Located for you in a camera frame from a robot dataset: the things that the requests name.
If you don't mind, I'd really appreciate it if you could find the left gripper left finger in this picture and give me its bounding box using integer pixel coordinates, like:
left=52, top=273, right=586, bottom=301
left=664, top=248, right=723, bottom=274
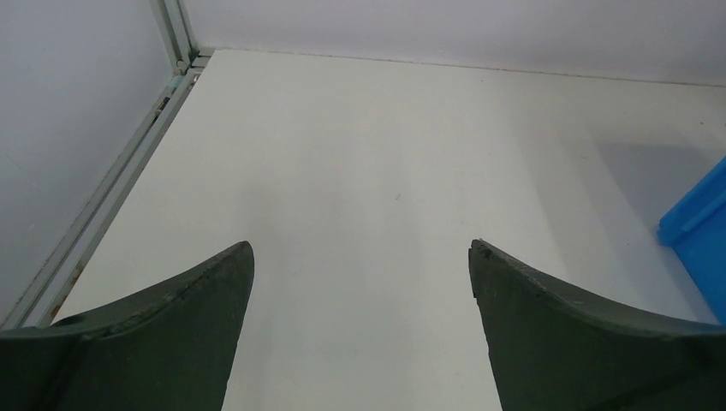
left=1, top=241, right=254, bottom=410

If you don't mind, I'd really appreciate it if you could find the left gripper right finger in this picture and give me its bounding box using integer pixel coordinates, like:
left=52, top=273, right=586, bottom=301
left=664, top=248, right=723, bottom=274
left=468, top=240, right=725, bottom=410

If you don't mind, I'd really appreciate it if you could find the blue plastic storage bin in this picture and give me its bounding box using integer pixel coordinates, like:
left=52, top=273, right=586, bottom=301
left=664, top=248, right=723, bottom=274
left=657, top=160, right=725, bottom=324

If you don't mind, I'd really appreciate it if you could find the aluminium frame left post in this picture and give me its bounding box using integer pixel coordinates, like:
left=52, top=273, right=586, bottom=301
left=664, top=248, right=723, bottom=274
left=1, top=1, right=207, bottom=330

